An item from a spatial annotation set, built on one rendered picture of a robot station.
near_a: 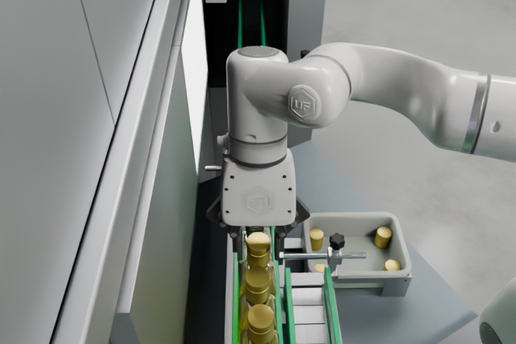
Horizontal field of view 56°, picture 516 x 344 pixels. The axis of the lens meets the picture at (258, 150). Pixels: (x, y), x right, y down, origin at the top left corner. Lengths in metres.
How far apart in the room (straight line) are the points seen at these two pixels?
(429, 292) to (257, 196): 0.66
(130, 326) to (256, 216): 0.23
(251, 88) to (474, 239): 1.90
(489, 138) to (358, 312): 0.70
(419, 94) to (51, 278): 0.41
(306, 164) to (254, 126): 0.84
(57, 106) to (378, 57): 0.37
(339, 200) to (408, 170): 1.26
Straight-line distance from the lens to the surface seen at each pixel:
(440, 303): 1.20
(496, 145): 0.52
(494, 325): 0.79
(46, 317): 0.39
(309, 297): 0.99
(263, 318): 0.65
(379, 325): 1.14
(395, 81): 0.60
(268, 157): 0.60
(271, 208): 0.65
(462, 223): 2.40
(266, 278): 0.68
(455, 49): 3.60
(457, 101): 0.51
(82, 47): 0.45
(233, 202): 0.64
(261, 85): 0.55
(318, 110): 0.51
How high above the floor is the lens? 1.73
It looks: 43 degrees down
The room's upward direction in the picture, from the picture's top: straight up
